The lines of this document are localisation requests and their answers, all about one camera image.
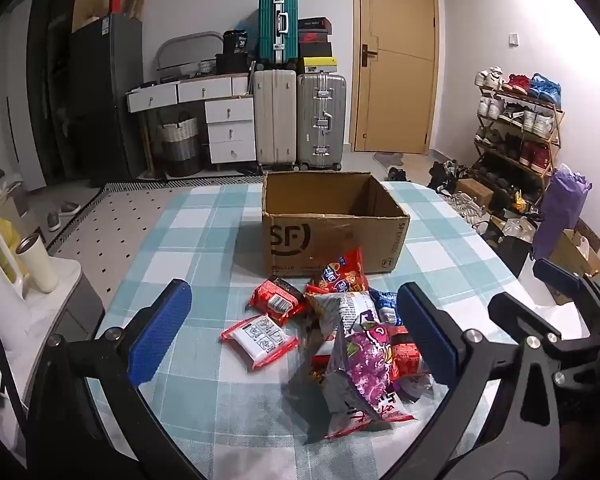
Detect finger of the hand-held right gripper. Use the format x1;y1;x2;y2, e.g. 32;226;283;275
534;258;600;338
490;292;593;356

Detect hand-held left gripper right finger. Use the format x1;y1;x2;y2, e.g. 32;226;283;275
390;282;563;480

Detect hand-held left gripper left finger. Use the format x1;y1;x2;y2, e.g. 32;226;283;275
27;279;206;480

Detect orange red snack packet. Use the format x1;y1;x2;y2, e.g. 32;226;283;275
387;325;433;376

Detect blue snack packet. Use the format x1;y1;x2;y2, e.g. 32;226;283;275
370;288;402;326

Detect purple grape snack bag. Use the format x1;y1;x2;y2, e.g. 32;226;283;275
325;322;416;441

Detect silver white chips bag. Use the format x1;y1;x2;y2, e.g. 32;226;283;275
307;290;381;356

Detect red white snack packet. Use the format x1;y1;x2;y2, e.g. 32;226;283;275
220;314;299;372

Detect dark red snack packet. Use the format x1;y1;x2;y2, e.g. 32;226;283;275
250;276;308;325

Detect open cardboard box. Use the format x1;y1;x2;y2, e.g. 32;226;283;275
550;229;600;306

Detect purple gift bag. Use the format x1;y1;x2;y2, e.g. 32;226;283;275
532;164;593;261

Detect teal checked tablecloth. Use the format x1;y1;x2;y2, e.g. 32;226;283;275
87;180;591;480

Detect white side table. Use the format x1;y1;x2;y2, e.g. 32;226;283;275
0;255;106;461

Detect small brown cardboard box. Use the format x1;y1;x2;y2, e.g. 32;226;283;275
455;177;495;211

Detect dotted patterned rug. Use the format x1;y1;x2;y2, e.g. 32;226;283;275
45;176;266;256

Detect cream tumbler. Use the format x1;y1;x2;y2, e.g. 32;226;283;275
17;234;60;293

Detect pile of loose shoes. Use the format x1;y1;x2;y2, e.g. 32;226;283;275
387;160;486;221

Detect wooden shoe rack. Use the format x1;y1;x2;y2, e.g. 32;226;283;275
472;67;563;201

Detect rows of racked shoes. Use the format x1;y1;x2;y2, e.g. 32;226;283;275
474;66;562;196

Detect grey door mat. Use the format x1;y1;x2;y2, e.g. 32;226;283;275
372;151;406;168

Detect yellow bag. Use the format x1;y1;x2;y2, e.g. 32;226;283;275
0;215;28;281

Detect woven laundry basket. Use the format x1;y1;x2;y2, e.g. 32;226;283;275
157;110;201;177

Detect white drawer desk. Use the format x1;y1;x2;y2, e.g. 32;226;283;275
126;72;257;178

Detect silver suitcase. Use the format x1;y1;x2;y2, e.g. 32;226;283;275
297;72;347;171

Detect dark grey refrigerator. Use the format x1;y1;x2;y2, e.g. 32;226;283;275
70;14;146;183

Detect beige suitcase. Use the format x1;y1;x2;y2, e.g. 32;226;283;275
253;69;298;171

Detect wooden door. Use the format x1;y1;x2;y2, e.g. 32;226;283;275
352;0;440;155

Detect tall dark cabinet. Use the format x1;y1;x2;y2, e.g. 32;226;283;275
27;0;81;186

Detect black bag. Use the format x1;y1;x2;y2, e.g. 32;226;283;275
216;52;253;75

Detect grey arched mirror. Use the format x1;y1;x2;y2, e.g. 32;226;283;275
156;31;224;78

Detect yellow shoe box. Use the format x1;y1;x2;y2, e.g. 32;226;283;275
304;56;339;73

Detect black printed package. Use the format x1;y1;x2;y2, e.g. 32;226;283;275
223;30;249;56

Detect green suitcase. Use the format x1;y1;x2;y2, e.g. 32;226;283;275
258;0;299;65

